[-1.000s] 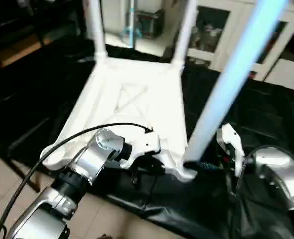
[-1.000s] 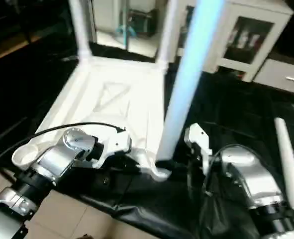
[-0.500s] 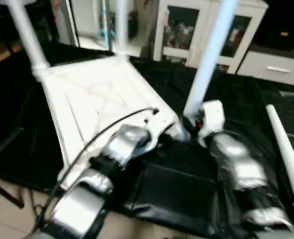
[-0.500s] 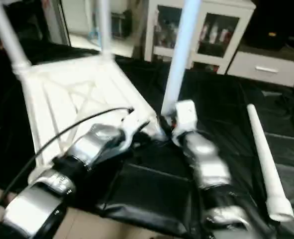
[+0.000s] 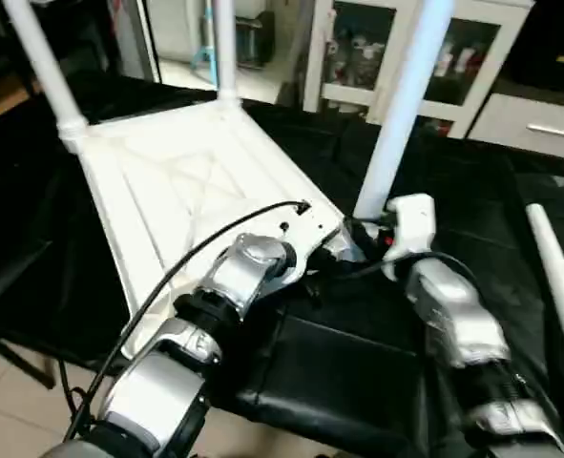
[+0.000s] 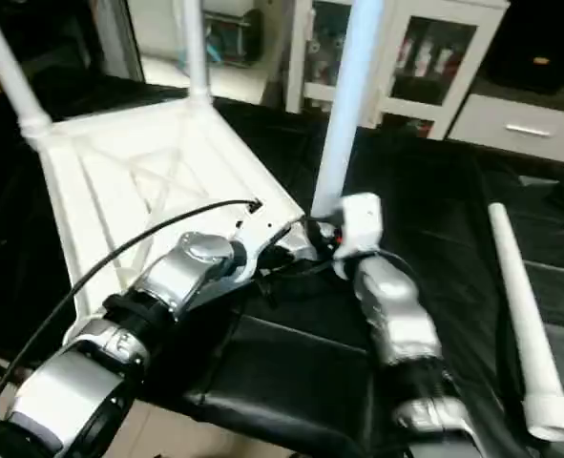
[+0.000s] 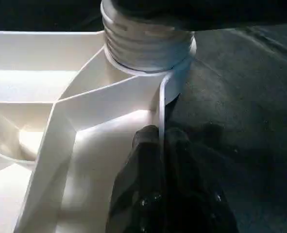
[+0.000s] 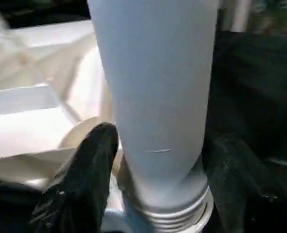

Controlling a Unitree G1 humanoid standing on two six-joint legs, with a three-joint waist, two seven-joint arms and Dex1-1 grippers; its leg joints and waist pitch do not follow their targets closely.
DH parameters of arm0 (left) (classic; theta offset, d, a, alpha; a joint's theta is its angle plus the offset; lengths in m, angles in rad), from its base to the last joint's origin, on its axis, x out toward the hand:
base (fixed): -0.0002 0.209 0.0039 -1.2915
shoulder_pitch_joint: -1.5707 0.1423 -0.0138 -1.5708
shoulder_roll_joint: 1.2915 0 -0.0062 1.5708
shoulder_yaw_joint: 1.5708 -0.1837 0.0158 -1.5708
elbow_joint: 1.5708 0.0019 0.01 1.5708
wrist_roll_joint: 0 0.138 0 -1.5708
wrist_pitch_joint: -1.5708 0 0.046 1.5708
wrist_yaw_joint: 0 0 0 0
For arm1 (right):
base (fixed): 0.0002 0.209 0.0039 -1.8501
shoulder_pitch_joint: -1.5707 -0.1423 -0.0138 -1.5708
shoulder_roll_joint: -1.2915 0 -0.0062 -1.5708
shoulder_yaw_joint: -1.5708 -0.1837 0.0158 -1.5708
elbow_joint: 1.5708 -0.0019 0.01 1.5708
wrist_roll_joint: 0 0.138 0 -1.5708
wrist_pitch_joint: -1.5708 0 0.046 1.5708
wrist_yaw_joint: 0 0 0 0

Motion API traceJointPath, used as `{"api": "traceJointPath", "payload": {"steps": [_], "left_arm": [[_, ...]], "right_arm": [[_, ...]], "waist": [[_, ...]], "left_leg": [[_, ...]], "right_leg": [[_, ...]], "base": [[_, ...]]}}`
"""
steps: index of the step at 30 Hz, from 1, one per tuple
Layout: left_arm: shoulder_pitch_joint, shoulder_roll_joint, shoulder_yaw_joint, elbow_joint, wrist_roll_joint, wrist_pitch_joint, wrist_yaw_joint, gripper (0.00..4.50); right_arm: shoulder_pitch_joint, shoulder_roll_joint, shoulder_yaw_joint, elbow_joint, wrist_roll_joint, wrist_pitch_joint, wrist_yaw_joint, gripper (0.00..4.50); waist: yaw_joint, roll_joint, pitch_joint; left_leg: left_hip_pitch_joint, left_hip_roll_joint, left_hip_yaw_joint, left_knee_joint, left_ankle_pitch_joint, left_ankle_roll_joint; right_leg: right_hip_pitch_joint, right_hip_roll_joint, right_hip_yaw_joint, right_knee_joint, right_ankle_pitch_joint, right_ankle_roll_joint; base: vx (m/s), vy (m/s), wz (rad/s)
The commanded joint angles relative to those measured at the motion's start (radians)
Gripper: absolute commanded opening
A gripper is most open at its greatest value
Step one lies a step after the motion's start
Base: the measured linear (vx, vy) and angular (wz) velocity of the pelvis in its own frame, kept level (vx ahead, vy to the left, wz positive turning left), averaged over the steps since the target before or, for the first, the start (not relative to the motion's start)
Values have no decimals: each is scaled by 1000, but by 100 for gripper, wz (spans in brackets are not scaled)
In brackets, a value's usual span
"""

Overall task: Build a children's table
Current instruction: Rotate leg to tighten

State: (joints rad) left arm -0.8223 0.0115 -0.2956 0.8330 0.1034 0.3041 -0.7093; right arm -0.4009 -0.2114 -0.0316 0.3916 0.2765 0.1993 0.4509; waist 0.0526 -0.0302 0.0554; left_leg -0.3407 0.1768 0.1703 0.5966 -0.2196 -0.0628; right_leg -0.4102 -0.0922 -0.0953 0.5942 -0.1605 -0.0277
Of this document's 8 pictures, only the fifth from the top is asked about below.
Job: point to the white drawer unit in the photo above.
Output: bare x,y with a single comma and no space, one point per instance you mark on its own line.
539,127

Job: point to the white plastic table leg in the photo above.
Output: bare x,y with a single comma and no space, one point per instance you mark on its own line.
401,105
48,67
558,277
225,48

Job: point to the black metal support strut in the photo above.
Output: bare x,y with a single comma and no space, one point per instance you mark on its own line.
24,363

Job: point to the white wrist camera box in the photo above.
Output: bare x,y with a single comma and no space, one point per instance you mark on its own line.
410,224
312,234

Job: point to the black work mat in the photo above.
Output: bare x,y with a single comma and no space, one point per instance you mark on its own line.
358,382

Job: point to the white glass door cabinet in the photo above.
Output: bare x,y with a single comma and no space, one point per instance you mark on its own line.
358,48

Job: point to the white plastic table top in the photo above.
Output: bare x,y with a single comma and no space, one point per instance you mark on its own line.
167,181

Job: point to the light blue stand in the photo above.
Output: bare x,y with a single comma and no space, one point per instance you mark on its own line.
203,52

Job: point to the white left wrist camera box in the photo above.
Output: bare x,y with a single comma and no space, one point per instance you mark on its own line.
312,234

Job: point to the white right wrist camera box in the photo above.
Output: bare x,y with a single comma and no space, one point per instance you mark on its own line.
410,224

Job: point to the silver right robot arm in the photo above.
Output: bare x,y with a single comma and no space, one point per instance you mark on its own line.
458,324

